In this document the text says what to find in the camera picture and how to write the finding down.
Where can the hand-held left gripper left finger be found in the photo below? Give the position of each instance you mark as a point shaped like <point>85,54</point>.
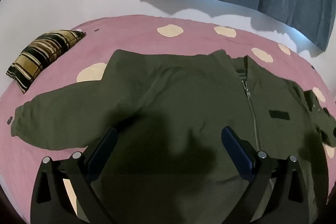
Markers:
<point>105,144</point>

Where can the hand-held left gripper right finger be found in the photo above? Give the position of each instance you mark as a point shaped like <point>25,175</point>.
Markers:
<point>236,148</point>

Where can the olive green zip jacket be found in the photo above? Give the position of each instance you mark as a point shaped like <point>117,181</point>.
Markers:
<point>183,108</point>

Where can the striped plaid pillow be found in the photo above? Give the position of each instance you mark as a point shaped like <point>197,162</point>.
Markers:
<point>42,53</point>

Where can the pink dotted bed sheet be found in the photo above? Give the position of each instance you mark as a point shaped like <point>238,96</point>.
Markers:
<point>136,37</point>

